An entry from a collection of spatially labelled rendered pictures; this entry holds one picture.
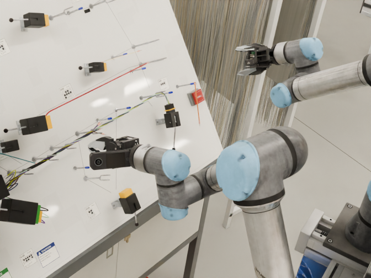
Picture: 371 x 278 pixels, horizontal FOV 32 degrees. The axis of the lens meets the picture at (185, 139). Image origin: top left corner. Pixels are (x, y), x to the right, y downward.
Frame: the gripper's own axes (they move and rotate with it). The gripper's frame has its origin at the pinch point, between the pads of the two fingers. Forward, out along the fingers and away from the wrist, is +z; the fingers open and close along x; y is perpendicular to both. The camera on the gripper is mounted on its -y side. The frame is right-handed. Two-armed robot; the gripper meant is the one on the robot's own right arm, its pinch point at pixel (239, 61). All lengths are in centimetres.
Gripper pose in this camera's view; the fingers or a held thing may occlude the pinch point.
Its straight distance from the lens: 233.7
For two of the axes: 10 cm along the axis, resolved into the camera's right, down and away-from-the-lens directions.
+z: -6.8, 0.3, 7.4
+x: 0.8, 10.0, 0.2
